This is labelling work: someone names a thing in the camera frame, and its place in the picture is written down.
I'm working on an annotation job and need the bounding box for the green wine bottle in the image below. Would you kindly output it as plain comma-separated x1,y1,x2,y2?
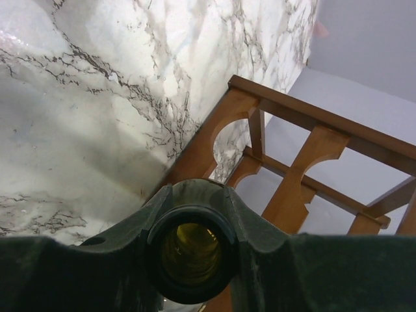
144,179,238,304

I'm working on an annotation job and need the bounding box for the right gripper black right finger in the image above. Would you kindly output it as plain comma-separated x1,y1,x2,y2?
224,187,415,311

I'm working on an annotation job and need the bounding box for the brown wooden wine rack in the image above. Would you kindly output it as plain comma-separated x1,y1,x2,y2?
163,76,415,311

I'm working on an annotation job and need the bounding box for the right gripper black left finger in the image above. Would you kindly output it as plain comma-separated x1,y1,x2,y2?
1,186,172,311

